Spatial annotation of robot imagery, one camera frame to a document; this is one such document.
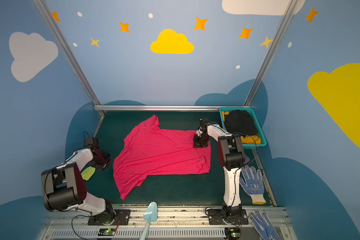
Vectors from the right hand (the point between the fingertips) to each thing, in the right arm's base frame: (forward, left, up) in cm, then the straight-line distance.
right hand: (196, 144), depth 102 cm
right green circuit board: (-49, -17, -2) cm, 52 cm away
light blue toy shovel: (-44, +24, 0) cm, 50 cm away
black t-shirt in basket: (+16, -32, +8) cm, 36 cm away
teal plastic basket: (0, -43, +6) cm, 44 cm away
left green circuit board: (-52, +43, 0) cm, 68 cm away
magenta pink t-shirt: (-5, +32, -2) cm, 33 cm away
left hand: (-16, +52, +3) cm, 55 cm away
